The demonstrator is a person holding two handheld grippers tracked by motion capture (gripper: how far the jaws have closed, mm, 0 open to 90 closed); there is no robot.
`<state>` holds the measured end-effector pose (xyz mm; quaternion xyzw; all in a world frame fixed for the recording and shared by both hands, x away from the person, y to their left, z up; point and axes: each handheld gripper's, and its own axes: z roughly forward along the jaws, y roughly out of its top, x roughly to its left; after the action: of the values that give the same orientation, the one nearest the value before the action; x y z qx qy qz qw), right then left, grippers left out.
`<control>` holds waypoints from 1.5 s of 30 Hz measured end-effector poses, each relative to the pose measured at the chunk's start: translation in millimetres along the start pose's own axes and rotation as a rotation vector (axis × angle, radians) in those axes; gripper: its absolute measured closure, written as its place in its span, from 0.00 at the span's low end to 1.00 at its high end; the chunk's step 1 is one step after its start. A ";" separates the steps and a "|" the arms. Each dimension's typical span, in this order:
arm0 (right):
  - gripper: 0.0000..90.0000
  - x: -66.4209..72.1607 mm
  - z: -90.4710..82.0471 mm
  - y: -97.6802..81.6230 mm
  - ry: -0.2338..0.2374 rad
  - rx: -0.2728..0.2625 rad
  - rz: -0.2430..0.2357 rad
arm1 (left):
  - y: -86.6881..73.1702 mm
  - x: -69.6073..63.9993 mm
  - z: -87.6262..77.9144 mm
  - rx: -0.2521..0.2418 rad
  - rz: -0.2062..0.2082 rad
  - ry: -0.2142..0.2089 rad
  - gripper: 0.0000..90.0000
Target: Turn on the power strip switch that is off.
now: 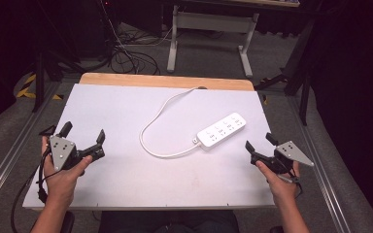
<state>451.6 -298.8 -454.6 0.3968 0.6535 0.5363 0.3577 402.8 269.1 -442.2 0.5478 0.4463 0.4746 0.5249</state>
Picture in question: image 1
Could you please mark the black metal stand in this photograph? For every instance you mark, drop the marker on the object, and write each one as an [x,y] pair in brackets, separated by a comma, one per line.
[39,74]
[304,84]

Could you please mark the white power strip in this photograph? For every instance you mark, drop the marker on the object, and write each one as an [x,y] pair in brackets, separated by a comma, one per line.
[221,131]

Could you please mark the aluminium rail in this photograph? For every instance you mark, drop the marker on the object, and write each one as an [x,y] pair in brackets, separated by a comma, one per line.
[13,152]
[317,158]

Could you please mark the yellow black floor tape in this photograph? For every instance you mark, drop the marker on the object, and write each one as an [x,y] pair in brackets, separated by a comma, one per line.
[29,87]

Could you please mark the person's dark pants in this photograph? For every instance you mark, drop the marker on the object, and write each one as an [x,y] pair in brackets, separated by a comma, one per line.
[168,222]

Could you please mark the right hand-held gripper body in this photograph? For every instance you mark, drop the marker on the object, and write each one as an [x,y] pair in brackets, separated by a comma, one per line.
[291,152]

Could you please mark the person's right hand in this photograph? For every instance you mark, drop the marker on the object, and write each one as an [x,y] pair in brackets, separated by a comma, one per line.
[281,186]

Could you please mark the white metal desk frame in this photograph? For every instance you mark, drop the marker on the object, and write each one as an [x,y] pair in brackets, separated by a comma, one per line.
[212,21]

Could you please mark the person's left hand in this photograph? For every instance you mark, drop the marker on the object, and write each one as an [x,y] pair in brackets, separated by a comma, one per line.
[61,184]

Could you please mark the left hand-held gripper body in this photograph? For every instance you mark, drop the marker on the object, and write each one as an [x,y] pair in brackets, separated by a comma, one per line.
[64,152]

